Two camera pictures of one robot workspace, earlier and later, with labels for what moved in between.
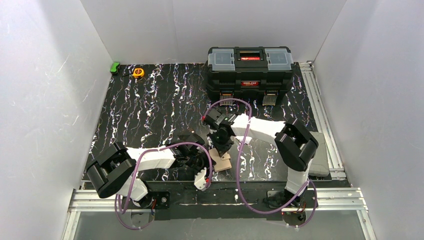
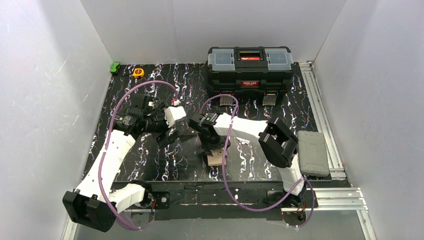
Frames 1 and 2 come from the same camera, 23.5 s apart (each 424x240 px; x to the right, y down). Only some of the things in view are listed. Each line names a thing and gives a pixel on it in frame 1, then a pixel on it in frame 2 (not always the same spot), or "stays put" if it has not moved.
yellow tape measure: (138, 72) stays put
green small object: (114, 67) stays put
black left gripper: (201, 162) -> (172, 134)
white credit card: (247, 140) stays put
